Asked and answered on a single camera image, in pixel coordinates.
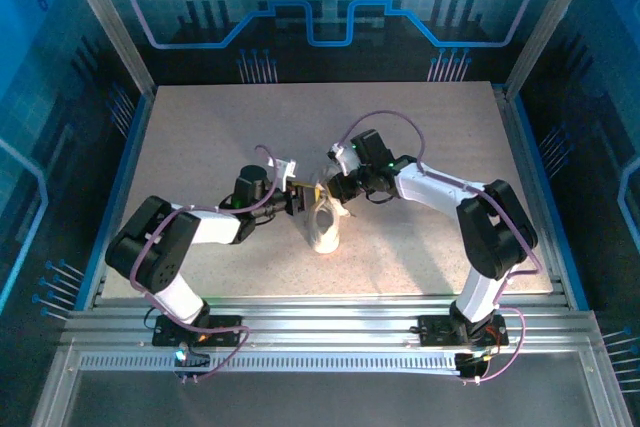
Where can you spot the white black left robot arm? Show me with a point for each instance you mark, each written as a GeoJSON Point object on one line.
{"type": "Point", "coordinates": [150, 247]}

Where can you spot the blue table edge strip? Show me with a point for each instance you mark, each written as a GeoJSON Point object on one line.
{"type": "Point", "coordinates": [534, 147]}
{"type": "Point", "coordinates": [131, 147]}

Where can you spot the aluminium lower frame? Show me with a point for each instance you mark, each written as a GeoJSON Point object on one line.
{"type": "Point", "coordinates": [52, 387]}

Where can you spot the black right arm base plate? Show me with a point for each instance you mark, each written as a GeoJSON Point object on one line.
{"type": "Point", "coordinates": [435, 332]}

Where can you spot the aluminium frame post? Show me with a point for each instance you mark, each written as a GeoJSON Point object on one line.
{"type": "Point", "coordinates": [549, 22]}
{"type": "Point", "coordinates": [109, 22]}

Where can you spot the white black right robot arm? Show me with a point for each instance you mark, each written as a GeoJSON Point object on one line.
{"type": "Point", "coordinates": [495, 237]}

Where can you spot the aluminium front rail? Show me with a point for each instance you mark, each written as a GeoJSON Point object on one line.
{"type": "Point", "coordinates": [325, 322]}

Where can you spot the controller board with led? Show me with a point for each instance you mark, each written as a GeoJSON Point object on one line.
{"type": "Point", "coordinates": [192, 359]}
{"type": "Point", "coordinates": [472, 364]}

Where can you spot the right controller board with LED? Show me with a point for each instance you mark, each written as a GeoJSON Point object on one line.
{"type": "Point", "coordinates": [472, 364]}

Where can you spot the white canvas shoe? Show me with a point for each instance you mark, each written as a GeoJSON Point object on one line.
{"type": "Point", "coordinates": [327, 242]}

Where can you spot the aluminium side rail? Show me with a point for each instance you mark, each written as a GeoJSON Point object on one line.
{"type": "Point", "coordinates": [520, 147]}

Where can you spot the white shoelace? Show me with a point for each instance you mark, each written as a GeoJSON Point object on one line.
{"type": "Point", "coordinates": [345, 209]}

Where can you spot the left controller board with LED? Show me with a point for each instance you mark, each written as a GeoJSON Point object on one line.
{"type": "Point", "coordinates": [192, 359]}

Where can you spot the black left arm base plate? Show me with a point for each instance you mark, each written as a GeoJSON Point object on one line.
{"type": "Point", "coordinates": [225, 332]}

